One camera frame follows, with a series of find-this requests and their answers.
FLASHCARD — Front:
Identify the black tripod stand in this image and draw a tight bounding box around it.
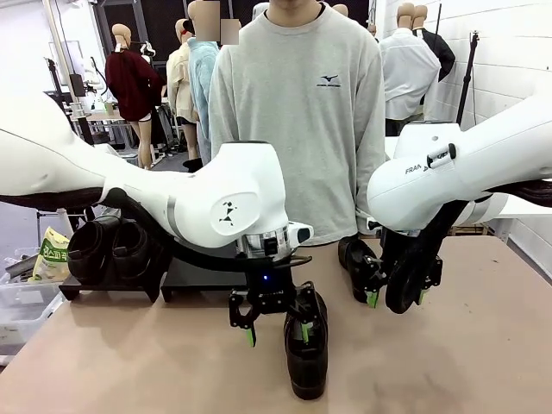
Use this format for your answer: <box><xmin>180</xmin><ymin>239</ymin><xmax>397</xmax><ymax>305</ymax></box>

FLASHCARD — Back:
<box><xmin>455</xmin><ymin>30</ymin><xmax>482</xmax><ymax>126</ymax></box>

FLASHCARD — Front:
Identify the wooden background table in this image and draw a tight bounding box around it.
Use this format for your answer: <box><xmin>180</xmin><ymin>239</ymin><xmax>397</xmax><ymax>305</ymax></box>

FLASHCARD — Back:
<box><xmin>84</xmin><ymin>110</ymin><xmax>135</xmax><ymax>147</ymax></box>

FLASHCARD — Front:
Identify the mannequin in maroon sweater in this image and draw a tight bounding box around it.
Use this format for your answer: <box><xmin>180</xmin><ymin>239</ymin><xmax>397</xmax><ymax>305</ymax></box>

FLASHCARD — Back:
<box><xmin>104</xmin><ymin>23</ymin><xmax>167</xmax><ymax>172</ymax></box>

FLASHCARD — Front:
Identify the mannequin in blue fleece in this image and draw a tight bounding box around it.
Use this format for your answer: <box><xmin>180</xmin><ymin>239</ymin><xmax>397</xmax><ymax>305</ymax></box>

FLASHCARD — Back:
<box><xmin>187</xmin><ymin>0</ymin><xmax>221</xmax><ymax>163</ymax></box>

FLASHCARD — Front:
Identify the person in grey sweatshirt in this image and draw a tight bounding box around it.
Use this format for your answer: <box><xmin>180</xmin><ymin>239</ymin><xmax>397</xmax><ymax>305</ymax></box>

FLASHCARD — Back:
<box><xmin>209</xmin><ymin>0</ymin><xmax>387</xmax><ymax>247</ymax></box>

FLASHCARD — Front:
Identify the mannequin in beige jacket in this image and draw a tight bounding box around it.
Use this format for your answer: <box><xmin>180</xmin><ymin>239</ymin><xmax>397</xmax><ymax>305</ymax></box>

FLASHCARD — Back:
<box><xmin>166</xmin><ymin>19</ymin><xmax>202</xmax><ymax>160</ymax></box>

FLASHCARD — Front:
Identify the wooden pallet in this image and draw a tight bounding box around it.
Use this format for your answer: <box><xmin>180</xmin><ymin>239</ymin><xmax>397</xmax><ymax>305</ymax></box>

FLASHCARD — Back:
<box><xmin>448</xmin><ymin>223</ymin><xmax>497</xmax><ymax>237</ymax></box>

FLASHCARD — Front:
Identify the mannequin in white shirt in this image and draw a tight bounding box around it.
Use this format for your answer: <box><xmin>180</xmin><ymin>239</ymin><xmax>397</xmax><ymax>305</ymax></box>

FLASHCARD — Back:
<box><xmin>379</xmin><ymin>2</ymin><xmax>442</xmax><ymax>137</ymax></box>

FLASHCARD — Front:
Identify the clear plastic bin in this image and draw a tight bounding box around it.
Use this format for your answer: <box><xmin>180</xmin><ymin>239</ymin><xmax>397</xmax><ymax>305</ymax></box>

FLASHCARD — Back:
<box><xmin>0</xmin><ymin>279</ymin><xmax>64</xmax><ymax>346</ymax></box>

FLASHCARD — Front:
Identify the black leather shoe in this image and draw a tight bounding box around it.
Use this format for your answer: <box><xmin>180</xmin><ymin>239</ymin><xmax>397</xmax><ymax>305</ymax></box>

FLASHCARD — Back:
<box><xmin>283</xmin><ymin>291</ymin><xmax>329</xmax><ymax>401</ymax></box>
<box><xmin>111</xmin><ymin>219</ymin><xmax>152</xmax><ymax>281</ymax></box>
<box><xmin>337</xmin><ymin>236</ymin><xmax>385</xmax><ymax>303</ymax></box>
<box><xmin>66</xmin><ymin>216</ymin><xmax>117</xmax><ymax>284</ymax></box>

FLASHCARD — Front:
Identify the grey-sleeved right forearm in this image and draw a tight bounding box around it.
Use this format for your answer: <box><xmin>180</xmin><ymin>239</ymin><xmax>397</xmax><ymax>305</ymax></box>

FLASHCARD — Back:
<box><xmin>209</xmin><ymin>107</ymin><xmax>228</xmax><ymax>167</ymax></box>

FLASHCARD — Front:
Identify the white side table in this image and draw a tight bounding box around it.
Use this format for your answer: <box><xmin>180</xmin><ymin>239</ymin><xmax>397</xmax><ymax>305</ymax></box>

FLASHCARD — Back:
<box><xmin>383</xmin><ymin>136</ymin><xmax>552</xmax><ymax>242</ymax></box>

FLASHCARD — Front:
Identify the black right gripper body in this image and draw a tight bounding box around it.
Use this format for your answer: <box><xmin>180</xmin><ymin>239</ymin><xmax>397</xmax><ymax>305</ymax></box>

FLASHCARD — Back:
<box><xmin>381</xmin><ymin>230</ymin><xmax>441</xmax><ymax>268</ymax></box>

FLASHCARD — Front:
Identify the thin black tripod pole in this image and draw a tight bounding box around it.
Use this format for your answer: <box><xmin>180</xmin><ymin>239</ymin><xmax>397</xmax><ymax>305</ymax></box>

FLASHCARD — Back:
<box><xmin>45</xmin><ymin>58</ymin><xmax>74</xmax><ymax>126</ymax></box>

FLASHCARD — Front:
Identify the mannequin in black jacket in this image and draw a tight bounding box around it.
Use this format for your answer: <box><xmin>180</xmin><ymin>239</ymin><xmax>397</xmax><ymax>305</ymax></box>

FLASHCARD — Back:
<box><xmin>411</xmin><ymin>3</ymin><xmax>457</xmax><ymax>83</ymax></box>

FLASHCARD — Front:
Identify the grey-sleeved left forearm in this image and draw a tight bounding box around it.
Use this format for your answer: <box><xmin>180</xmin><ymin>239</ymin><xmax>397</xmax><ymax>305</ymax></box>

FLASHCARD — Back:
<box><xmin>354</xmin><ymin>120</ymin><xmax>387</xmax><ymax>219</ymax></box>

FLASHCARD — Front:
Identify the green and white bag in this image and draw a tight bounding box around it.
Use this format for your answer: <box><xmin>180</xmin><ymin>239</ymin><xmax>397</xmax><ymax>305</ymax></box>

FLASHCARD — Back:
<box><xmin>28</xmin><ymin>227</ymin><xmax>72</xmax><ymax>284</ymax></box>

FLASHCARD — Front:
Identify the black pole with silver clamp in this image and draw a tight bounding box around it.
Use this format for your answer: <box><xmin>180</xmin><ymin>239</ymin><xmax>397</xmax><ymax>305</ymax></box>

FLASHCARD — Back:
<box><xmin>68</xmin><ymin>72</ymin><xmax>94</xmax><ymax>143</ymax></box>

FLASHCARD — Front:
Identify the grey metal rail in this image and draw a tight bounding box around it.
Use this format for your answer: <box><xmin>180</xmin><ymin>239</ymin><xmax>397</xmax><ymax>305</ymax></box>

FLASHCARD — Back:
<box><xmin>4</xmin><ymin>254</ymin><xmax>42</xmax><ymax>279</ymax></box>

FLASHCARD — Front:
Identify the black shoe stand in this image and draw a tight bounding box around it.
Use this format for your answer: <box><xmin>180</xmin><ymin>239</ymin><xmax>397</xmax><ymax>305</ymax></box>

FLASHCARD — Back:
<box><xmin>58</xmin><ymin>254</ymin><xmax>169</xmax><ymax>303</ymax></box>
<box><xmin>160</xmin><ymin>256</ymin><xmax>251</xmax><ymax>303</ymax></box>

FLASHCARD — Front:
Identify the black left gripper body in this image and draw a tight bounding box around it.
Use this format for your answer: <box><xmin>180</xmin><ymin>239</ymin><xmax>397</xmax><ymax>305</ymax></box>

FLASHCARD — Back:
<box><xmin>248</xmin><ymin>265</ymin><xmax>298</xmax><ymax>316</ymax></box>

